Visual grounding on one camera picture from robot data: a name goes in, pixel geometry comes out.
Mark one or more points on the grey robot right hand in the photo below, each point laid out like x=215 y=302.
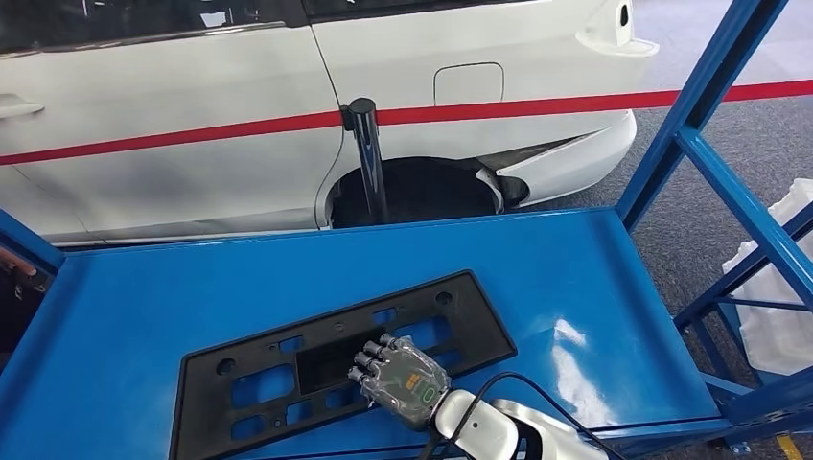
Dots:
x=406 y=387

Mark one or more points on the black plastic bracket part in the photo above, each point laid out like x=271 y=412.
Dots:
x=209 y=387

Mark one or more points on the blue metal shelf board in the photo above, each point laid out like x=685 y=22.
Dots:
x=159 y=298

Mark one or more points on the black car tyre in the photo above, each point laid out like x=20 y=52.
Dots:
x=432 y=190

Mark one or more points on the red barrier belt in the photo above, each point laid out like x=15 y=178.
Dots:
x=508 y=108

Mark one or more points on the white car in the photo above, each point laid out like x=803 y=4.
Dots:
x=190 y=95

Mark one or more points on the white plastic bag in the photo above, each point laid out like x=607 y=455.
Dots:
x=781 y=317

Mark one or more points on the chrome stanchion post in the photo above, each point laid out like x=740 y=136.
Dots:
x=371 y=165

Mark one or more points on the blue steel shelving rack frame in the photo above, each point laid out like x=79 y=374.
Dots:
x=708 y=95

